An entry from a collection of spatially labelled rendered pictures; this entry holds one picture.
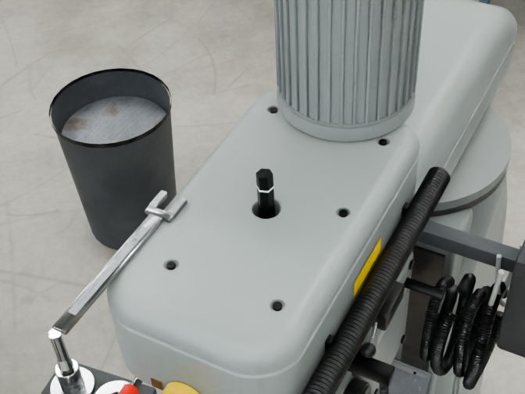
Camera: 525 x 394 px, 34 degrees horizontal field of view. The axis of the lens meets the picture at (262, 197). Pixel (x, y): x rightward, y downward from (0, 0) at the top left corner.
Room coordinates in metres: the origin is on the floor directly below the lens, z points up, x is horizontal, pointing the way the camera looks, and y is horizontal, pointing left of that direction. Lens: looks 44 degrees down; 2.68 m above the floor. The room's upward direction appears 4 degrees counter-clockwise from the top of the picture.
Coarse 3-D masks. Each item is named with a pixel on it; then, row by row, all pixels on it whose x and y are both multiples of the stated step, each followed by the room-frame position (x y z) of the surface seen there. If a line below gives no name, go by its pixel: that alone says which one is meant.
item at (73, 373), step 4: (76, 364) 1.04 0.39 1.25; (56, 368) 1.03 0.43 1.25; (72, 368) 1.03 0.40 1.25; (76, 368) 1.03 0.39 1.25; (56, 372) 1.02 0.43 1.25; (60, 372) 1.02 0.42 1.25; (64, 372) 1.02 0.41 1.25; (68, 372) 1.02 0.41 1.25; (72, 372) 1.02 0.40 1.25; (76, 372) 1.02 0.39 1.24; (60, 376) 1.01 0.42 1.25; (64, 376) 1.01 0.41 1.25; (68, 376) 1.01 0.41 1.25; (72, 376) 1.01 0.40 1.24; (64, 380) 1.01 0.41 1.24
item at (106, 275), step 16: (160, 192) 0.83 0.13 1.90; (176, 208) 0.80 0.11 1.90; (144, 224) 0.77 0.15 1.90; (128, 240) 0.75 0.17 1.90; (144, 240) 0.75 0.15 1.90; (112, 256) 0.72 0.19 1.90; (128, 256) 0.72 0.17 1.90; (112, 272) 0.70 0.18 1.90; (96, 288) 0.67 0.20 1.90; (80, 304) 0.65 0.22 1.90; (64, 320) 0.63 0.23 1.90
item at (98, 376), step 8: (80, 368) 1.07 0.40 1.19; (88, 368) 1.08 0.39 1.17; (56, 376) 1.06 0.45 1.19; (88, 376) 1.05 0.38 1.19; (96, 376) 1.06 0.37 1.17; (104, 376) 1.06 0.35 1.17; (112, 376) 1.06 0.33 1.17; (48, 384) 1.05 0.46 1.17; (56, 384) 1.04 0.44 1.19; (88, 384) 1.03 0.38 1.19; (96, 384) 1.04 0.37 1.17; (104, 384) 1.04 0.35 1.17; (112, 384) 1.03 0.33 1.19; (120, 384) 1.03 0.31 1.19; (48, 392) 1.03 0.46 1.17; (56, 392) 1.02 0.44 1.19; (80, 392) 1.01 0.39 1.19; (88, 392) 1.01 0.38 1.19; (96, 392) 1.01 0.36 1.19; (104, 392) 1.01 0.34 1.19; (112, 392) 1.01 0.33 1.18; (144, 392) 1.01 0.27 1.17; (152, 392) 1.01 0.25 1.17
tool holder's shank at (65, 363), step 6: (54, 330) 1.04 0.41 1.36; (48, 336) 1.03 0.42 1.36; (54, 336) 1.02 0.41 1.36; (60, 336) 1.03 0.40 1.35; (54, 342) 1.02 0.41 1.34; (60, 342) 1.02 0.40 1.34; (54, 348) 1.02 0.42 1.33; (60, 348) 1.02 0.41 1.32; (60, 354) 1.02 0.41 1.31; (66, 354) 1.03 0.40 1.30; (60, 360) 1.02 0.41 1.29; (66, 360) 1.02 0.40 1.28; (72, 360) 1.03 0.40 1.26; (60, 366) 1.02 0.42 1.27; (66, 366) 1.02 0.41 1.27; (72, 366) 1.03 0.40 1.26
